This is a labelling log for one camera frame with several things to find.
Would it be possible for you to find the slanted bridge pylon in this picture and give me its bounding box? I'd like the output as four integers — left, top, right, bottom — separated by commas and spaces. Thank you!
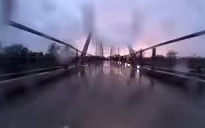
77, 31, 93, 66

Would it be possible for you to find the tall building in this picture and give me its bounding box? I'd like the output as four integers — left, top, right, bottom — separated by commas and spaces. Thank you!
151, 47, 157, 58

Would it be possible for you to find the wet dark bridge deck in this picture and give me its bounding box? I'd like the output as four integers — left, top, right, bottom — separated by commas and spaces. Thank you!
0, 61, 205, 128

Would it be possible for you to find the row of dark trees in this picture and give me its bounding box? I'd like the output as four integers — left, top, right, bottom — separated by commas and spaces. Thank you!
0, 41, 78, 75

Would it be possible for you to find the bridge suspension cable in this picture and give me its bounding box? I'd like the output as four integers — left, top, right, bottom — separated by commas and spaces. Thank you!
133, 27, 205, 56
8, 20, 84, 54

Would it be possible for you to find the bridge railing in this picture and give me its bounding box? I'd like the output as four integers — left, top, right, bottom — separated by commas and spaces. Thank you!
0, 63, 81, 101
139, 65, 205, 94

